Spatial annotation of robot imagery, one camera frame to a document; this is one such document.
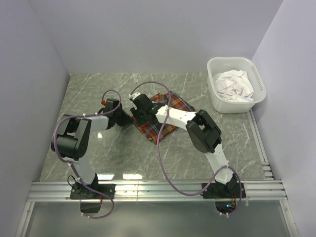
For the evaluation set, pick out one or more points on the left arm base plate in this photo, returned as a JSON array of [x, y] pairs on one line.
[[91, 191]]

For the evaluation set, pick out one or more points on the white shirt in basket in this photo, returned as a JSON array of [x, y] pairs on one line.
[[234, 86]]

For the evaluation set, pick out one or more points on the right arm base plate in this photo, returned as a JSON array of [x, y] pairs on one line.
[[219, 191]]

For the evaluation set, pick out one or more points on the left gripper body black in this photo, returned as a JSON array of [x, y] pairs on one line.
[[122, 117]]

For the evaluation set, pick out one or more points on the aluminium rail frame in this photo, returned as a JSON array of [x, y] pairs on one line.
[[153, 208]]

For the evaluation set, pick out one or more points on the white plastic basket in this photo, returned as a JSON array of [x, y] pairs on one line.
[[223, 64]]

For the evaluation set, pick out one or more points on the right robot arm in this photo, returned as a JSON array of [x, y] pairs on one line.
[[205, 136]]

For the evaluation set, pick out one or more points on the plaid long sleeve shirt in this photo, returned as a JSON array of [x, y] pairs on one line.
[[173, 112]]

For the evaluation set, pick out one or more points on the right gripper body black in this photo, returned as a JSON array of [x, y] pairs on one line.
[[139, 116]]

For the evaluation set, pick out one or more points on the black box under rail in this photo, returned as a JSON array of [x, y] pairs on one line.
[[90, 207]]

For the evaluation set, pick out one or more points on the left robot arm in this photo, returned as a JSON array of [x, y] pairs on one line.
[[72, 139]]

